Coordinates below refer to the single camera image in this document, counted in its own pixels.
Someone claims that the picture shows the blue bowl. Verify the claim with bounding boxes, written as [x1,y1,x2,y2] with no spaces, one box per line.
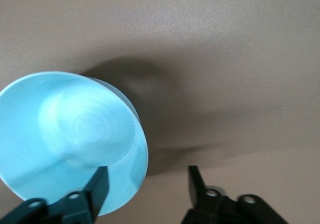
[0,71,150,217]

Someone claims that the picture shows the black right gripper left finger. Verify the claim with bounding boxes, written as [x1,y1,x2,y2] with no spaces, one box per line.
[0,166,110,224]

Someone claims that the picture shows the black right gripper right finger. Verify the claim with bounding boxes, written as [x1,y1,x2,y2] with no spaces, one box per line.
[181,165,293,224]

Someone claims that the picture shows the brown table mat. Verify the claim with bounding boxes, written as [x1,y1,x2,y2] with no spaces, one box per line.
[0,0,320,224]

